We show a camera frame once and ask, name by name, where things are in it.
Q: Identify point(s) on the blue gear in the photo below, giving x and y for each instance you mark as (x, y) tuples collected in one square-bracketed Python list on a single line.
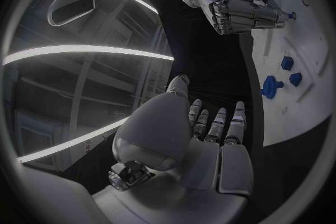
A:
[(270, 86)]

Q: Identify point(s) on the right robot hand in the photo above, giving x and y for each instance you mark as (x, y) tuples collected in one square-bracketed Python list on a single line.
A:
[(236, 11)]

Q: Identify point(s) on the short blue peg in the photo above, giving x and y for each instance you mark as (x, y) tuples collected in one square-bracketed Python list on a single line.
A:
[(262, 92)]

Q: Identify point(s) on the blue plug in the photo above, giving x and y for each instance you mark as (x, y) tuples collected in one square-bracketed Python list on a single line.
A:
[(287, 63)]

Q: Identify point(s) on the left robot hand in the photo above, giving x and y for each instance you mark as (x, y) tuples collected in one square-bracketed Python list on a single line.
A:
[(157, 129)]

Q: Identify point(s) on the blue block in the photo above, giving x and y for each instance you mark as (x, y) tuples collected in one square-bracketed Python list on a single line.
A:
[(295, 79)]

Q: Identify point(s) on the white task board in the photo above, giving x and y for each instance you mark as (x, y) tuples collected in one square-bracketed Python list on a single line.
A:
[(294, 43)]

